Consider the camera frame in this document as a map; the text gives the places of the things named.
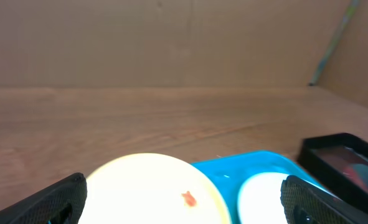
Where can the green tape strip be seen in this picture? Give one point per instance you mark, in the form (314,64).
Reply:
(349,12)

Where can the light blue plate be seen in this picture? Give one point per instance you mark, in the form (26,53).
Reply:
(259,199)

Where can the blue plastic tray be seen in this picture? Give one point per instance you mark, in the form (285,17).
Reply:
(229,173)

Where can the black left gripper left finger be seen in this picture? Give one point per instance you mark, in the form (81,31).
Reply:
(59,203)

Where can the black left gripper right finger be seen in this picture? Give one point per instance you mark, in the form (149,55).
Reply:
(305,203)

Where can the yellow plate far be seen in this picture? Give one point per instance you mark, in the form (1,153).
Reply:
(152,188)

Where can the black water tray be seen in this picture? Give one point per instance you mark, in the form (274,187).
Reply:
(340,163)

